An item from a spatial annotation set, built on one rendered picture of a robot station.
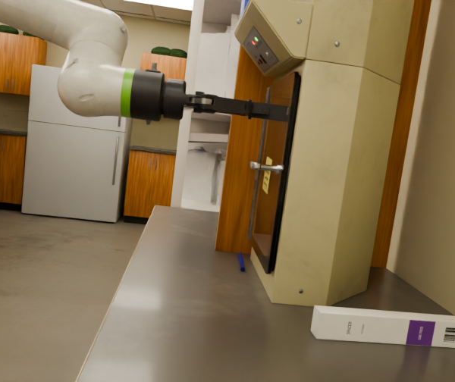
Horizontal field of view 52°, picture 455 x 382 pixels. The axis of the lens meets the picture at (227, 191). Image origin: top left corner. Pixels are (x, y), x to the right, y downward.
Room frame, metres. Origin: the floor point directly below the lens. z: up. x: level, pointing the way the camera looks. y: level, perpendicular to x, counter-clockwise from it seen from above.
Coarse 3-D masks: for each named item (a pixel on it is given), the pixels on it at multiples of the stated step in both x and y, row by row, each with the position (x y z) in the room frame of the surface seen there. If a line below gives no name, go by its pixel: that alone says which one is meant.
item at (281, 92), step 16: (288, 80) 0.94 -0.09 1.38; (272, 96) 1.11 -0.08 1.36; (288, 96) 0.92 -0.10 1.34; (288, 112) 0.90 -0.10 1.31; (272, 128) 1.05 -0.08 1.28; (288, 128) 0.89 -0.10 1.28; (272, 144) 1.03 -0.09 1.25; (288, 144) 0.89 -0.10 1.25; (272, 160) 1.00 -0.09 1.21; (272, 176) 0.97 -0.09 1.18; (256, 192) 1.16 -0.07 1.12; (272, 192) 0.95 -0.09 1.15; (256, 208) 1.13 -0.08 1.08; (272, 208) 0.92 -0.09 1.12; (256, 224) 1.10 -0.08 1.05; (272, 224) 0.90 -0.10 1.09; (256, 240) 1.06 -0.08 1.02; (272, 240) 0.89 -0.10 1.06; (272, 256) 0.89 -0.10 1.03
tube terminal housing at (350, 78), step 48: (336, 0) 0.88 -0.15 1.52; (384, 0) 0.93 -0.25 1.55; (336, 48) 0.88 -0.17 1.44; (384, 48) 0.96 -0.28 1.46; (336, 96) 0.89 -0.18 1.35; (384, 96) 0.98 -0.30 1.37; (336, 144) 0.89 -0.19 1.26; (384, 144) 1.02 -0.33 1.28; (288, 192) 0.88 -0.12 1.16; (336, 192) 0.89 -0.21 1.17; (288, 240) 0.88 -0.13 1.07; (336, 240) 0.89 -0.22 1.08; (288, 288) 0.88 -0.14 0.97; (336, 288) 0.92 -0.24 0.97
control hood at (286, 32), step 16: (256, 0) 0.87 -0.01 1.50; (272, 0) 0.87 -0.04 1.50; (288, 0) 0.88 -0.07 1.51; (256, 16) 0.91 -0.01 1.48; (272, 16) 0.87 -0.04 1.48; (288, 16) 0.88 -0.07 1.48; (304, 16) 0.88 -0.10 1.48; (240, 32) 1.10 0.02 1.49; (272, 32) 0.88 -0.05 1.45; (288, 32) 0.88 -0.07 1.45; (304, 32) 0.88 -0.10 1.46; (272, 48) 0.95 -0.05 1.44; (288, 48) 0.88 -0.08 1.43; (304, 48) 0.88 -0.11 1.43; (256, 64) 1.18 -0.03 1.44; (288, 64) 0.96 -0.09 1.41
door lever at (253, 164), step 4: (252, 160) 1.00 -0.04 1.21; (248, 164) 1.00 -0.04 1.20; (252, 164) 0.92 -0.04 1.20; (256, 164) 0.92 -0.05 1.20; (260, 164) 0.92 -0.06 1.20; (264, 164) 0.92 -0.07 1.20; (268, 164) 0.93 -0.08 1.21; (276, 164) 0.93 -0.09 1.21; (252, 168) 0.92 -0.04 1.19; (256, 168) 0.92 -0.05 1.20; (260, 168) 0.92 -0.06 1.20; (264, 168) 0.92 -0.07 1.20; (268, 168) 0.92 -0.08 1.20; (272, 168) 0.92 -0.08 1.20; (276, 168) 0.92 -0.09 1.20; (276, 172) 0.92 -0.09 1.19
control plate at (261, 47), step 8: (256, 32) 0.98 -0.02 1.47; (248, 40) 1.08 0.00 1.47; (256, 40) 1.02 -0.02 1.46; (264, 40) 0.97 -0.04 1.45; (248, 48) 1.13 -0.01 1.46; (256, 48) 1.06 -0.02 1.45; (264, 48) 1.01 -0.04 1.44; (256, 56) 1.12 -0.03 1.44; (272, 56) 0.99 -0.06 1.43; (264, 64) 1.10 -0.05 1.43; (272, 64) 1.04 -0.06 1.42; (264, 72) 1.16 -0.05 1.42
